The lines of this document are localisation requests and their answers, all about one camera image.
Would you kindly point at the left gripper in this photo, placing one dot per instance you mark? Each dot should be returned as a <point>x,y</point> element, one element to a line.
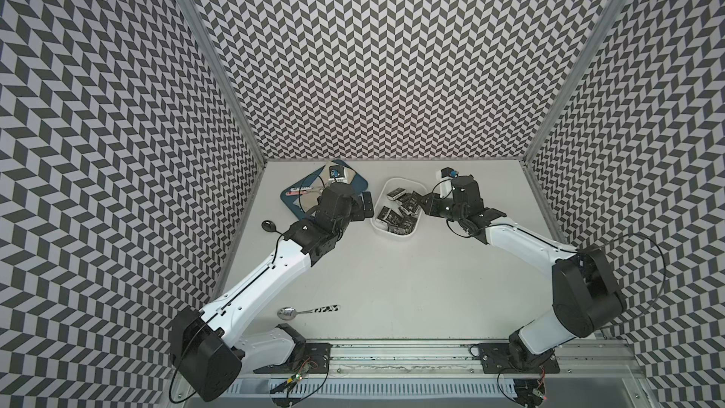
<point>359,212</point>

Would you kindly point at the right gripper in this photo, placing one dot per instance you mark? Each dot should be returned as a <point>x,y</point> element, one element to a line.
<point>429,207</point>

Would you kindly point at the black tissue pack three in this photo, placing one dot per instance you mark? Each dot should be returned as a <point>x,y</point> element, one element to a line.
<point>410,204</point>

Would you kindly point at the black tissue pack two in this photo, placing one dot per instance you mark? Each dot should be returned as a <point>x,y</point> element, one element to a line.
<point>389,216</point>

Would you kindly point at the black tissue pack one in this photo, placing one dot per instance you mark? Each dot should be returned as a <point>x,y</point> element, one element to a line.
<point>396,194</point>

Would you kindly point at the white storage box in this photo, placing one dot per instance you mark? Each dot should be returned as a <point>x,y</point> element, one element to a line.
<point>382,200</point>

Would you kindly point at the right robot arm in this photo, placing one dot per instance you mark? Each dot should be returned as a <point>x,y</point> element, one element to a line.
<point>585,293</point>

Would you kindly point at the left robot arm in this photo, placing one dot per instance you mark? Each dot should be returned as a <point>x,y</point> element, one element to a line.
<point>205,344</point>

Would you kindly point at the black tissue pack five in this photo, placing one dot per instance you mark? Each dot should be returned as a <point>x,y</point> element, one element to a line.
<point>402,229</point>

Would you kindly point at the beige folded cloth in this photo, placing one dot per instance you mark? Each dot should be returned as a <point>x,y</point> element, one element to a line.
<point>318,178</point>

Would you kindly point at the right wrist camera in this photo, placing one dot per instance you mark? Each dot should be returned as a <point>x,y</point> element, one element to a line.
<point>444,186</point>

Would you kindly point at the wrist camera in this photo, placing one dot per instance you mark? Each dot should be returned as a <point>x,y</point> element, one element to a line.
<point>444,186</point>
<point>337,173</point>

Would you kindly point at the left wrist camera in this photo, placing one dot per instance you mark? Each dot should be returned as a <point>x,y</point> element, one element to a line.
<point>337,173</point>

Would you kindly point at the spoon with patterned handle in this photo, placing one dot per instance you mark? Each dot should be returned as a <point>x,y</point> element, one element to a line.
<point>290,313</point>

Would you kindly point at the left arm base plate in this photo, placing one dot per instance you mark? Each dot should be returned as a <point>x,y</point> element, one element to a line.
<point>316,355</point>

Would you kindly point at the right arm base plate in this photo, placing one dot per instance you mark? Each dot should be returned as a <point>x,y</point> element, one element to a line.
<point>505,358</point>

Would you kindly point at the aluminium front rail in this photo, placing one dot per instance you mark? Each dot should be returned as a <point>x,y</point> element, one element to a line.
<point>584,358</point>

